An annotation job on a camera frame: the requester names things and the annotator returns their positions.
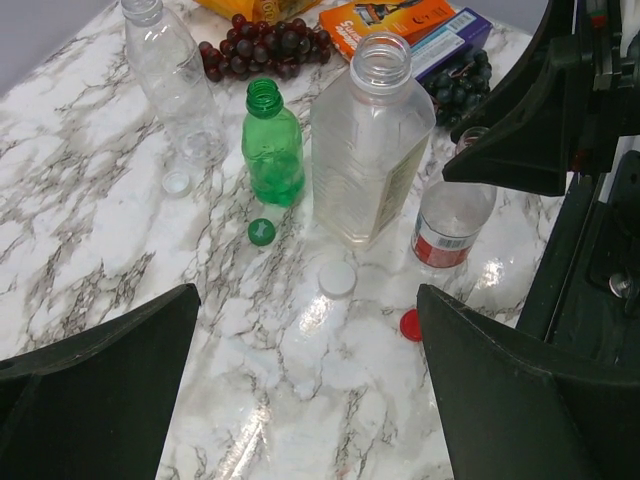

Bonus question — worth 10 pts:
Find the small bottle red cap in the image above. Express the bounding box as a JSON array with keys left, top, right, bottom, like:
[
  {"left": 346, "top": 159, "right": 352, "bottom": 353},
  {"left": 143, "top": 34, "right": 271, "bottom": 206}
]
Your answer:
[{"left": 410, "top": 125, "right": 499, "bottom": 271}]

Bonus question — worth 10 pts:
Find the red grape bunch on table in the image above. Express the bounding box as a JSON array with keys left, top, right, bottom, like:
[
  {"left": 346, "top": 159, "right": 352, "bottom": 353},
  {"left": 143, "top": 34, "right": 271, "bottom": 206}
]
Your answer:
[{"left": 198, "top": 13, "right": 332, "bottom": 83}]

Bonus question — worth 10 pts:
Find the clear plastic water bottle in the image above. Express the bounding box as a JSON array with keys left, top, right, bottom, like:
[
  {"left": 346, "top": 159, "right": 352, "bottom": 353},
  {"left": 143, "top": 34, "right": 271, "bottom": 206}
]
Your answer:
[{"left": 120, "top": 0, "right": 227, "bottom": 167}]

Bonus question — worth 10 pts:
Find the blue white bottle cap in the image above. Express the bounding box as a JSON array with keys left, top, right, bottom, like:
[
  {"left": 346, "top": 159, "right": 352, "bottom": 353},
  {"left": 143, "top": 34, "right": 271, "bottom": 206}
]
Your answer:
[{"left": 162, "top": 170, "right": 192, "bottom": 198}]

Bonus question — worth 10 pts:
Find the large clear bottle white cap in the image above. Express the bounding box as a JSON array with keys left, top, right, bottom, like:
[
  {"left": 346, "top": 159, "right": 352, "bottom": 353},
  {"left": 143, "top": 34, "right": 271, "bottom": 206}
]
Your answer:
[{"left": 310, "top": 32, "right": 436, "bottom": 249}]

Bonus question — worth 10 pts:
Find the dark grape bunch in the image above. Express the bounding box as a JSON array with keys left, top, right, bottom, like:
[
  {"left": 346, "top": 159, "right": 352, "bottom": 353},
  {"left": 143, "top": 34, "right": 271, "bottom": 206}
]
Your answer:
[{"left": 420, "top": 49, "right": 493, "bottom": 130}]

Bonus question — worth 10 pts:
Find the orange snack bag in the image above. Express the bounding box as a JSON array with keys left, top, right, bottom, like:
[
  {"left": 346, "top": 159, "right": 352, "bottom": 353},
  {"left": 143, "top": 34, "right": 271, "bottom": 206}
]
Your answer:
[{"left": 195, "top": 0, "right": 320, "bottom": 25}]

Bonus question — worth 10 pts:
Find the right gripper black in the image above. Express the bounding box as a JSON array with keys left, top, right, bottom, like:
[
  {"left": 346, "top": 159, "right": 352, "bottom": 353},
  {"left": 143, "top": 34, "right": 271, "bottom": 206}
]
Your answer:
[{"left": 443, "top": 0, "right": 639, "bottom": 196}]

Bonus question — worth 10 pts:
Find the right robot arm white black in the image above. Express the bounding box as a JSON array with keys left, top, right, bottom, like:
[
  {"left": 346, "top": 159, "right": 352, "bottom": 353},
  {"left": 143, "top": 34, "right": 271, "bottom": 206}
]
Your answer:
[{"left": 443, "top": 1, "right": 639, "bottom": 367}]

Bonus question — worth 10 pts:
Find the purple box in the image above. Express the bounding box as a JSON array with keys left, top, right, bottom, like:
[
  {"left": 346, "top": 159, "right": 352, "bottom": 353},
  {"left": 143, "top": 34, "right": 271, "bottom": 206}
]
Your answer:
[{"left": 411, "top": 7, "right": 493, "bottom": 81}]

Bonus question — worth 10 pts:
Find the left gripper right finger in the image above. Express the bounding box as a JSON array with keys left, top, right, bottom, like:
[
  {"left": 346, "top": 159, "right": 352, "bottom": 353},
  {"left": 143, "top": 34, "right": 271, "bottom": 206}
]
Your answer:
[{"left": 417, "top": 284, "right": 639, "bottom": 479}]

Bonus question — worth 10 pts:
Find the orange razor box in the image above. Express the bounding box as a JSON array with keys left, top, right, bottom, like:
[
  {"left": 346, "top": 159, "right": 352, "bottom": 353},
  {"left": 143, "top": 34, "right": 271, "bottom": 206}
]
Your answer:
[{"left": 319, "top": 0, "right": 455, "bottom": 60}]

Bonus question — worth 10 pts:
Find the green bottle cap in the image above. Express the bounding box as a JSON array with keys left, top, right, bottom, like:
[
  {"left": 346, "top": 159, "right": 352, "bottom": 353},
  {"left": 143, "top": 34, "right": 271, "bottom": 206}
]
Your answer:
[{"left": 247, "top": 218, "right": 276, "bottom": 247}]

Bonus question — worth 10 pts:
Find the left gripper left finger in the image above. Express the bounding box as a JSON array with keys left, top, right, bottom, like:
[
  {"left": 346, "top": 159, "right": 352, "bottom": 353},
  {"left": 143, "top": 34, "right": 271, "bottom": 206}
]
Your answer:
[{"left": 1, "top": 284, "right": 201, "bottom": 479}]

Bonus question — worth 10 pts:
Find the small green bottle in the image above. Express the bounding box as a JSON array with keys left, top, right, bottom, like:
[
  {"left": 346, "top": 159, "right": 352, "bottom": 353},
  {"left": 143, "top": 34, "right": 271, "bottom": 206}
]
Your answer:
[{"left": 241, "top": 77, "right": 305, "bottom": 208}]

